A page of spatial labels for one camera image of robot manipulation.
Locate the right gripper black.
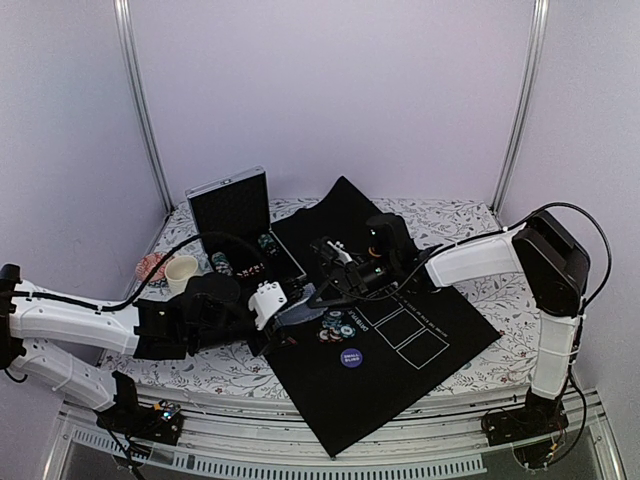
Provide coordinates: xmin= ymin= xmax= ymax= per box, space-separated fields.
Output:
xmin=307 ymin=253 xmax=397 ymax=312

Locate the chip pile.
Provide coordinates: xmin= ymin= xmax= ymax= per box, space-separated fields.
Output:
xmin=317 ymin=311 xmax=356 ymax=343

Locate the purple small blind button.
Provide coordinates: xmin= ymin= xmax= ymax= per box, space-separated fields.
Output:
xmin=340 ymin=348 xmax=364 ymax=369

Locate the green poker chip stack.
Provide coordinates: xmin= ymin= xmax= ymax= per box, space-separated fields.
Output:
xmin=258 ymin=234 xmax=279 ymax=256

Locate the blue playing card deck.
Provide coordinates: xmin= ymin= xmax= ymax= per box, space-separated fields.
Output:
xmin=275 ymin=283 xmax=327 ymax=327

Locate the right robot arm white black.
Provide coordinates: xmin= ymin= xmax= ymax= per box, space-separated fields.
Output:
xmin=307 ymin=204 xmax=596 ymax=436

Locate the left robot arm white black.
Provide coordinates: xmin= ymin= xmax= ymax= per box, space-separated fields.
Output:
xmin=1 ymin=232 xmax=289 ymax=434

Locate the dice row in case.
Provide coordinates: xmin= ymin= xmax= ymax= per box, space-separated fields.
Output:
xmin=237 ymin=263 xmax=265 ymax=278

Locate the black poker play mat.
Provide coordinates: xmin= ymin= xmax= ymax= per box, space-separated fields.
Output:
xmin=239 ymin=175 xmax=501 ymax=459

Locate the cream ceramic cup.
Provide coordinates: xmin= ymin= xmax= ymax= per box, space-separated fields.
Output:
xmin=165 ymin=255 xmax=202 ymax=295

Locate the aluminium poker chip case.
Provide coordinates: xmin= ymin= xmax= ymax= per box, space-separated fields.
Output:
xmin=185 ymin=166 xmax=306 ymax=301

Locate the red patterned small dish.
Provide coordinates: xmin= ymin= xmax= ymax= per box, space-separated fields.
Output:
xmin=135 ymin=252 xmax=165 ymax=283

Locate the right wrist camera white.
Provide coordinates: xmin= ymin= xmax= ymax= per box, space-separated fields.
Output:
xmin=310 ymin=237 xmax=355 ymax=267

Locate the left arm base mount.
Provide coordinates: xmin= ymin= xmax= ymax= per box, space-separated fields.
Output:
xmin=96 ymin=371 xmax=184 ymax=446

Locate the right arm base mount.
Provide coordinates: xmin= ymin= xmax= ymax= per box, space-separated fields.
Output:
xmin=481 ymin=391 xmax=569 ymax=469

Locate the right aluminium frame post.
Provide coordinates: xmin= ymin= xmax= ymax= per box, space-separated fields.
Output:
xmin=490 ymin=0 xmax=550 ymax=215

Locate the aluminium frame post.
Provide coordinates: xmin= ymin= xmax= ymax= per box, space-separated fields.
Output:
xmin=490 ymin=0 xmax=550 ymax=215
xmin=113 ymin=0 xmax=175 ymax=215

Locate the left aluminium frame post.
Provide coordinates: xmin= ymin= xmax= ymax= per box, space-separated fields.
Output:
xmin=113 ymin=0 xmax=175 ymax=215

